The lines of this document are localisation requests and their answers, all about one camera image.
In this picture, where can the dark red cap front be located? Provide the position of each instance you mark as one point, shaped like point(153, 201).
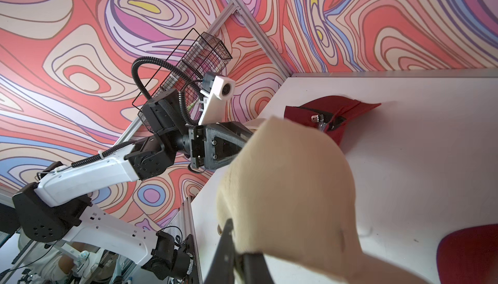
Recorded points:
point(329, 114)

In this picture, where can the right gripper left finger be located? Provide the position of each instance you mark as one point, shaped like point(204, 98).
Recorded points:
point(222, 266)

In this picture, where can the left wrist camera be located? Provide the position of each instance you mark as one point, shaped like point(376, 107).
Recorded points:
point(217, 91)

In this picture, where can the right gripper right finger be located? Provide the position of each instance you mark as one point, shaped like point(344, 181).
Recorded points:
point(253, 269)

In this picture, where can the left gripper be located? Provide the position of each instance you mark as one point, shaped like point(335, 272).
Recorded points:
point(213, 146)

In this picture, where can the red Colorado cap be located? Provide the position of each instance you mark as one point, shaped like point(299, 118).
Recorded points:
point(468, 255)

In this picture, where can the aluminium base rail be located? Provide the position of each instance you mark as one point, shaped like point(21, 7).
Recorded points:
point(187, 262)

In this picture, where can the black wire basket left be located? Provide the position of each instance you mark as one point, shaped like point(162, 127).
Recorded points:
point(196, 57)

